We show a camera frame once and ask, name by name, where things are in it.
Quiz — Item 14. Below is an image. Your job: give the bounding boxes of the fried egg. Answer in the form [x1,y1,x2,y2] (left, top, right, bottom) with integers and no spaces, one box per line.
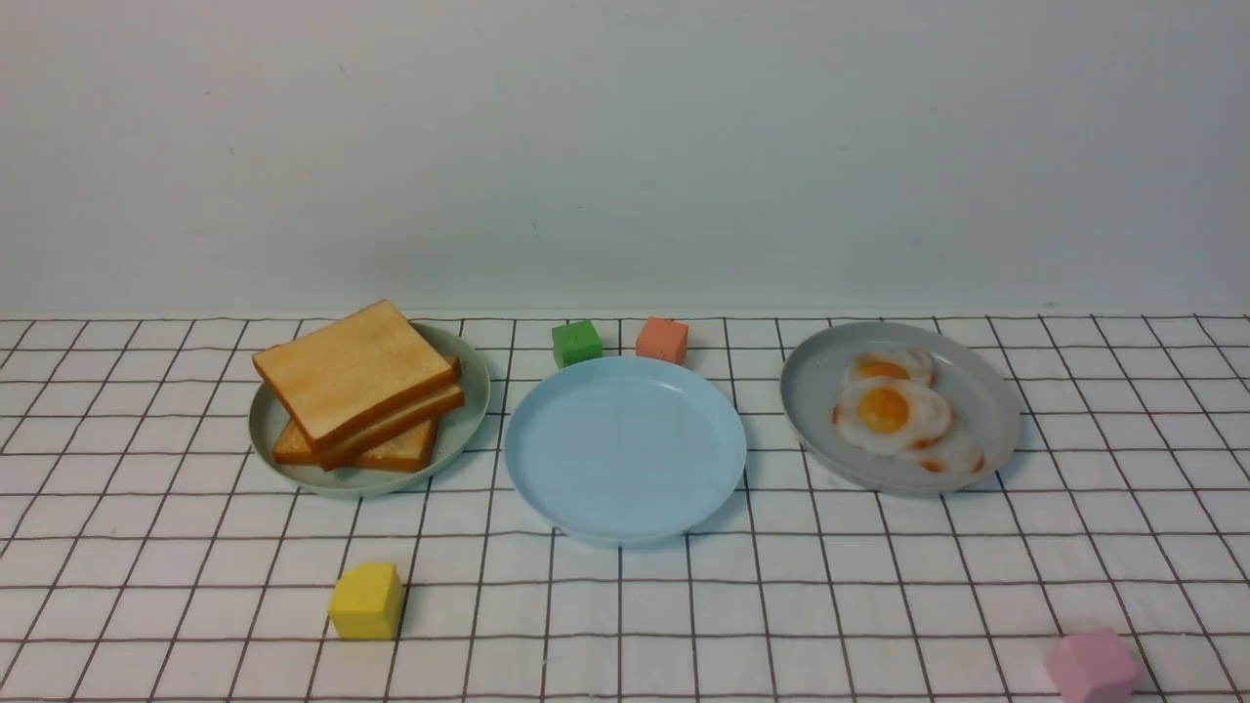
[898,423,985,475]
[833,377,955,457]
[843,348,938,388]

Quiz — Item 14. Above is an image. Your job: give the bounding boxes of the toast slice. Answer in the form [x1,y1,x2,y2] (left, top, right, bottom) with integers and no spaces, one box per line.
[253,300,456,450]
[273,418,440,473]
[313,383,465,472]

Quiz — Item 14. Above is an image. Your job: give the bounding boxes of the orange cube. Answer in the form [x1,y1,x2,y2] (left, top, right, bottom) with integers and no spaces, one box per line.
[635,316,690,367]

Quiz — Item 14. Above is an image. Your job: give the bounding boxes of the green cube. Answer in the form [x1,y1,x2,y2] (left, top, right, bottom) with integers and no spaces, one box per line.
[551,320,604,369]

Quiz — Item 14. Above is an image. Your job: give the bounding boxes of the light blue plate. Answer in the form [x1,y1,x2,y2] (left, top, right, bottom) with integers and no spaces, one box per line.
[503,357,748,545]

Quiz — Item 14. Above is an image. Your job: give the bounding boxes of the grey plate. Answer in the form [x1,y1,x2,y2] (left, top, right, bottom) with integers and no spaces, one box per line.
[780,321,1023,494]

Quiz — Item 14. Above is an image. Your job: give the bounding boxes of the green plate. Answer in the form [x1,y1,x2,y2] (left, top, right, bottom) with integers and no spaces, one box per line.
[249,321,493,500]

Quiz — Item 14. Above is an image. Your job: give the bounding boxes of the yellow cube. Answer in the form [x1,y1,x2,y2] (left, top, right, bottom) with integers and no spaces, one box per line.
[328,563,406,640]

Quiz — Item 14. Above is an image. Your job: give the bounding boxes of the pink cube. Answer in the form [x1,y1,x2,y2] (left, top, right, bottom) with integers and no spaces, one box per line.
[1045,629,1145,702]

